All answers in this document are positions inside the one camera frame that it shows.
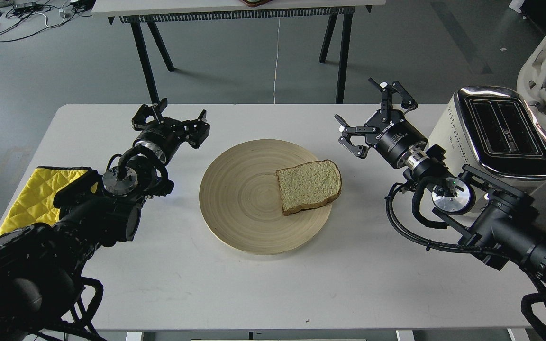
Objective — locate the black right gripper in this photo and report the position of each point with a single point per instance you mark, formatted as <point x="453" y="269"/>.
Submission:
<point x="393" y="135"/>

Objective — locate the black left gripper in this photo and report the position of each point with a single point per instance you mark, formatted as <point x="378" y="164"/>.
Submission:
<point x="164" y="136"/>

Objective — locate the slice of white bread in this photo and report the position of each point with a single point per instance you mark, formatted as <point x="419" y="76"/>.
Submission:
<point x="308" y="186"/>

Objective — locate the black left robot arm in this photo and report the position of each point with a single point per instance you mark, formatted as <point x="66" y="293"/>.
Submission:
<point x="41" y="281"/>

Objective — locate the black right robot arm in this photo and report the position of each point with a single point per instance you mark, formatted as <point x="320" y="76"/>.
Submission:
<point x="467" y="186"/>

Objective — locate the cream and chrome toaster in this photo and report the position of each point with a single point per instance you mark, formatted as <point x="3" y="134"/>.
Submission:
<point x="492" y="129"/>

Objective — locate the round wooden plate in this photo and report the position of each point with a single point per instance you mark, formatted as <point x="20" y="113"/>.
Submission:
<point x="240" y="199"/>

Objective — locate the white background table black legs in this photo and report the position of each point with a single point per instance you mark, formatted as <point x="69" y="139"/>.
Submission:
<point x="150" y="12"/>

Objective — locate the brown object on background table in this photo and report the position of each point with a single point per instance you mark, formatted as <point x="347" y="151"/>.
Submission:
<point x="255" y="3"/>

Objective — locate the yellow quilted cloth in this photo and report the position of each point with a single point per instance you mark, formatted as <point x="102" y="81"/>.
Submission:
<point x="34" y="205"/>

